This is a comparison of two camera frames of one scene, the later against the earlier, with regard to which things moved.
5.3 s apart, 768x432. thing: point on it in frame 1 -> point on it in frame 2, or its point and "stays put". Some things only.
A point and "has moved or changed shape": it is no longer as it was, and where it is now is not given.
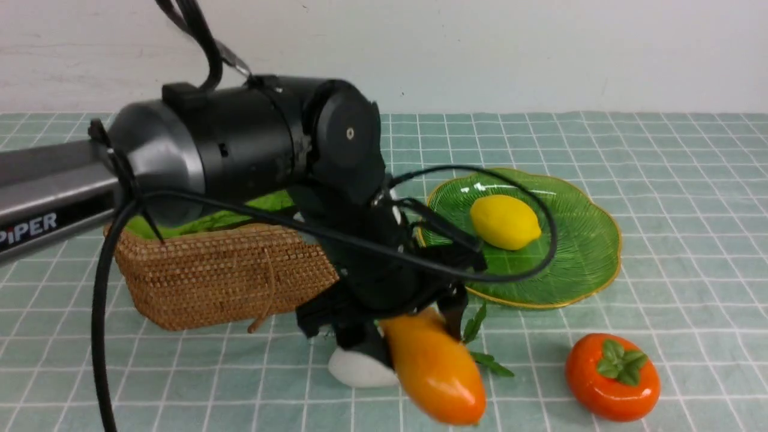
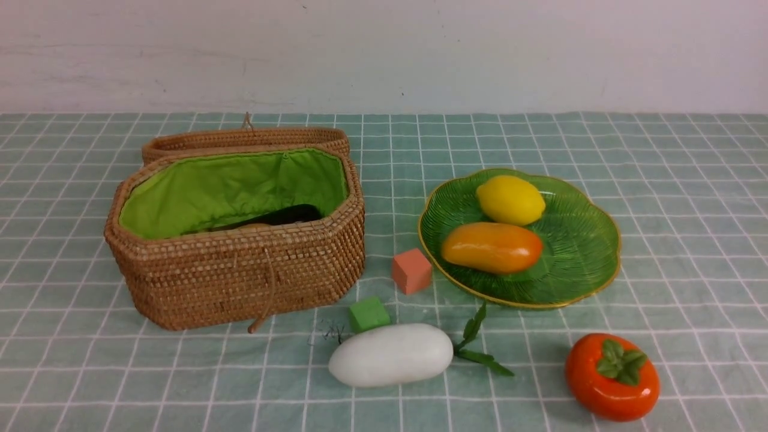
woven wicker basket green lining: [254, 260] stays put
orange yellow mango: [438, 372] -> [492, 248]
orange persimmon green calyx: [610, 378] stays put
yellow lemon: [505, 222] has moved or changed shape
